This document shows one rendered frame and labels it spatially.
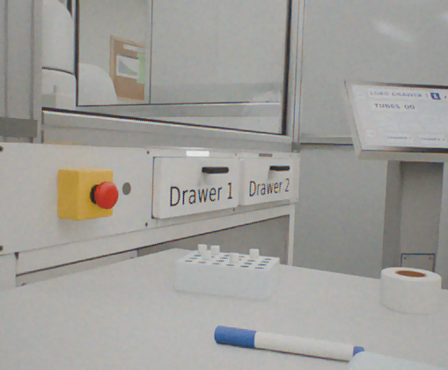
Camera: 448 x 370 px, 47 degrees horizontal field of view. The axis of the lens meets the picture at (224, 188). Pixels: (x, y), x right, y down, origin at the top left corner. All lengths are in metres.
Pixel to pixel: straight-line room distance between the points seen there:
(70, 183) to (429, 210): 1.36
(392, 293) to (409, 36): 2.10
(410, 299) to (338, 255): 2.12
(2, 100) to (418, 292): 0.56
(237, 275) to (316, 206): 2.15
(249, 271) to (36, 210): 0.31
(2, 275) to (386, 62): 2.24
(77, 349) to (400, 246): 1.45
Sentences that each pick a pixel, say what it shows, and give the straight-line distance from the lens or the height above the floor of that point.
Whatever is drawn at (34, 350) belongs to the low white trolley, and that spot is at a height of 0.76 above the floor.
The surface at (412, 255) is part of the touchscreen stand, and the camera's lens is 1.86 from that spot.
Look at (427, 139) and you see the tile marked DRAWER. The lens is 1.75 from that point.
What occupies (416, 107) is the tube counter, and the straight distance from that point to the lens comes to 1.84.
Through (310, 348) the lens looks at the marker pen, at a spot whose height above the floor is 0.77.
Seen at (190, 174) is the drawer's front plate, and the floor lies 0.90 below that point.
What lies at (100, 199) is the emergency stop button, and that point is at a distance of 0.73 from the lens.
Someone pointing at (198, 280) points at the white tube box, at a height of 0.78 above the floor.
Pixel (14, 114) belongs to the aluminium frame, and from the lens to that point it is 0.72.
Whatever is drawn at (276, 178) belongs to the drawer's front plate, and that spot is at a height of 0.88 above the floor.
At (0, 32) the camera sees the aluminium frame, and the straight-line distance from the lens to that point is 0.72.
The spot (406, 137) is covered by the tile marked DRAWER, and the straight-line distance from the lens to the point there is 1.72.
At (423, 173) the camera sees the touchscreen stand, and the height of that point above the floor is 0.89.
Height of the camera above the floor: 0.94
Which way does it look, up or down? 4 degrees down
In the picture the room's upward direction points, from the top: 2 degrees clockwise
